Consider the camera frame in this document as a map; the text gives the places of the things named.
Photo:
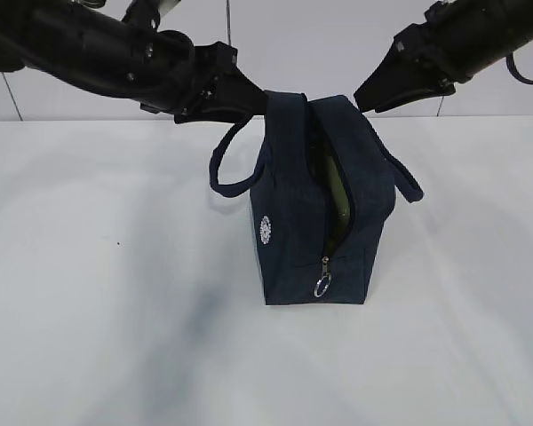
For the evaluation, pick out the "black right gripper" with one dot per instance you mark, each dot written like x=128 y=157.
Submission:
x=424 y=61

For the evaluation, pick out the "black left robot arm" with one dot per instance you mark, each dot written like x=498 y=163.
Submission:
x=128 y=58

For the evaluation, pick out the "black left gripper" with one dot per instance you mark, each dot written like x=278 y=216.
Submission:
x=209 y=89

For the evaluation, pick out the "glass container with green lid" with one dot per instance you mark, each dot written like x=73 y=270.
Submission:
x=326 y=174

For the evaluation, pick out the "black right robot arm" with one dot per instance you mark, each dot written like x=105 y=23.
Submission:
x=500 y=29

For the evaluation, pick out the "navy blue lunch bag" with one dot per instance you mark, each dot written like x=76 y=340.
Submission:
x=288 y=207

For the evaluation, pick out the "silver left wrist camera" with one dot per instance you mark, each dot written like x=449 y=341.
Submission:
x=147 y=14

